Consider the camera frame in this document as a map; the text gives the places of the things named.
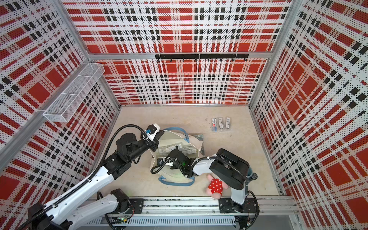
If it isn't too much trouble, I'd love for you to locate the pink plush toy red dress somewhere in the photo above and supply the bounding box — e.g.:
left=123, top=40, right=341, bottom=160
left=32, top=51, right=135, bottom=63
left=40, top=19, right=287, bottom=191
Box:
left=205, top=174, right=229, bottom=200

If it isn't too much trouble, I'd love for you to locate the white wire mesh basket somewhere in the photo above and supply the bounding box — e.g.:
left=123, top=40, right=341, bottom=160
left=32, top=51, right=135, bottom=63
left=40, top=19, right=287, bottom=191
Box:
left=43, top=63, right=104, bottom=123

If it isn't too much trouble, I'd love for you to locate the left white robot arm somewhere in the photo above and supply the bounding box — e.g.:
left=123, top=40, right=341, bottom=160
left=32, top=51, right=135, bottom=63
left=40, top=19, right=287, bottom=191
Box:
left=19, top=131, right=163, bottom=230

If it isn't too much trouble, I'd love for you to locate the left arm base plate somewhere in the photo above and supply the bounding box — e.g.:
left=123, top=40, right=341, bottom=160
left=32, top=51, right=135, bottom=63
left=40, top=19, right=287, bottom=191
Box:
left=117, top=198, right=144, bottom=214

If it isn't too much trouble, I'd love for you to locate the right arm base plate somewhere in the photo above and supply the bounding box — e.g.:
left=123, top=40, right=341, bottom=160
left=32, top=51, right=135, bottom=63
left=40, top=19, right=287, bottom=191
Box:
left=218, top=197, right=259, bottom=214

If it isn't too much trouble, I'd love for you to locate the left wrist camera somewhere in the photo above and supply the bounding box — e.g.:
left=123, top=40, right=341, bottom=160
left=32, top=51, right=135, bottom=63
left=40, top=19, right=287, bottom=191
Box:
left=145, top=124, right=160, bottom=141

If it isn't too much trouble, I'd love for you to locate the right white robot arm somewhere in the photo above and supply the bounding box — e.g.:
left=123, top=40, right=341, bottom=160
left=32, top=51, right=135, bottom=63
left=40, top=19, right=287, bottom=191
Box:
left=166, top=149, right=258, bottom=205

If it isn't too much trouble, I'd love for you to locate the black wall hook rail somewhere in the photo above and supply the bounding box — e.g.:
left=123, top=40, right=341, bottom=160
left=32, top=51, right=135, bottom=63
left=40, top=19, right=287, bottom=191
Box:
left=155, top=53, right=249, bottom=61

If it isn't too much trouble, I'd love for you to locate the cream canvas tote bag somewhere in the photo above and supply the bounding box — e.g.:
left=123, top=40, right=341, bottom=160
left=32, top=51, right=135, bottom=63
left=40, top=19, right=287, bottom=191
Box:
left=151, top=127, right=204, bottom=187

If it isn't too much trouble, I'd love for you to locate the teal ceramic cup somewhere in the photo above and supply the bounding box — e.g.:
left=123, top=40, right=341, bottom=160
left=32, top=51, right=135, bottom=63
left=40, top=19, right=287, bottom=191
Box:
left=247, top=167, right=253, bottom=178

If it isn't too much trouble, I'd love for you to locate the clear compass set case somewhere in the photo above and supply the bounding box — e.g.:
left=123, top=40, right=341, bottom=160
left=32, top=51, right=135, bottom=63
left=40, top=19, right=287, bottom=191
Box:
left=211, top=118, right=218, bottom=132
left=225, top=117, right=231, bottom=129
left=218, top=117, right=225, bottom=131

